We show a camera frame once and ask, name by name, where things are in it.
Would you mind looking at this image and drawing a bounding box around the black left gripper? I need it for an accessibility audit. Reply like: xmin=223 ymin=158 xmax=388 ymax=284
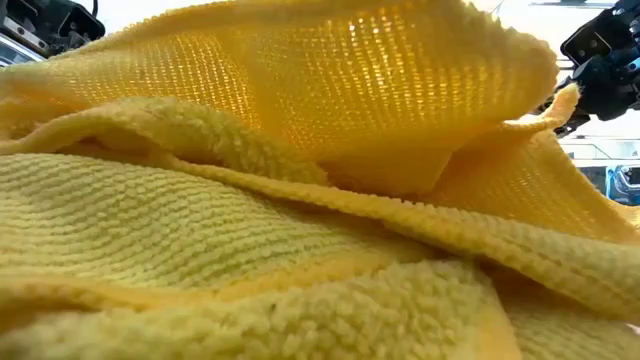
xmin=0 ymin=0 xmax=70 ymax=66

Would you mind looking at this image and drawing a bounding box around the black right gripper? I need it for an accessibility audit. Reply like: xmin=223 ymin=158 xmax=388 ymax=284
xmin=536 ymin=47 xmax=640 ymax=139

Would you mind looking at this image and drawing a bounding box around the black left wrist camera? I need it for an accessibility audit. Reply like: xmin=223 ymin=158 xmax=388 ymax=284
xmin=56 ymin=3 xmax=107 ymax=45

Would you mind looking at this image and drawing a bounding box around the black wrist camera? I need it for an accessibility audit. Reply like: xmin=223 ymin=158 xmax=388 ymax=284
xmin=56 ymin=3 xmax=107 ymax=45
xmin=559 ymin=8 xmax=616 ymax=67

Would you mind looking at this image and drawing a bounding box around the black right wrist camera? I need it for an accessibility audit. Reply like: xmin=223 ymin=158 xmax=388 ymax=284
xmin=559 ymin=8 xmax=616 ymax=67

